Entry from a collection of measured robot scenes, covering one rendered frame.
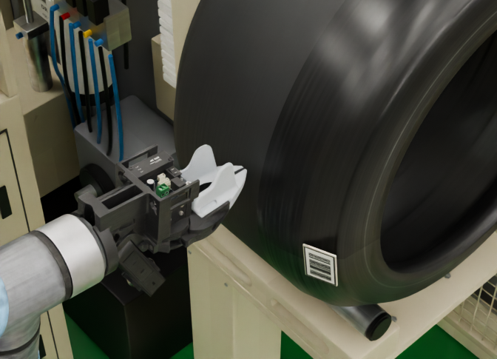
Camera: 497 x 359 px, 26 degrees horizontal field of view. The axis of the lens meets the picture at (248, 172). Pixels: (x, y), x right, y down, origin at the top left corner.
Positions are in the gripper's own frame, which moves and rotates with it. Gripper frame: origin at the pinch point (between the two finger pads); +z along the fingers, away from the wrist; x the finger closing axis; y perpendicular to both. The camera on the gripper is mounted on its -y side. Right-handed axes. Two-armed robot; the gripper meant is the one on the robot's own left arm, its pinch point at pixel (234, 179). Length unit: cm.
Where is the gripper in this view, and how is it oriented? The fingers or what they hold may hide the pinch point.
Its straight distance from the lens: 118.9
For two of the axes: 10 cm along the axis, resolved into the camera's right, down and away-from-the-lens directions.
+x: -6.7, -5.4, 5.1
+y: 0.9, -7.4, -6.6
